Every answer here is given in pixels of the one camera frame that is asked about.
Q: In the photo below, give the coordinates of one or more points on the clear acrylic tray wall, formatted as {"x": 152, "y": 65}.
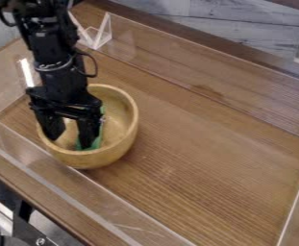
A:
{"x": 210, "y": 177}

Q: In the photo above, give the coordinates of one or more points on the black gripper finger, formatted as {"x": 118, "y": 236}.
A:
{"x": 90, "y": 132}
{"x": 52, "y": 124}

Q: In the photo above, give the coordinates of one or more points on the green rectangular block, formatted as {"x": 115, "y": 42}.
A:
{"x": 102, "y": 112}

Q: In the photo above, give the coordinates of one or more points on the clear acrylic corner bracket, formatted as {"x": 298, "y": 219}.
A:
{"x": 94, "y": 38}

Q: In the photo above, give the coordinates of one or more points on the brown wooden bowl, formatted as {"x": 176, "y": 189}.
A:
{"x": 119, "y": 132}

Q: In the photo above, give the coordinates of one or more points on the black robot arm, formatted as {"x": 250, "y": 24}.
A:
{"x": 46, "y": 28}

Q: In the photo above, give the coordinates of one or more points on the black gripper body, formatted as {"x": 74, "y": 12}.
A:
{"x": 62, "y": 96}

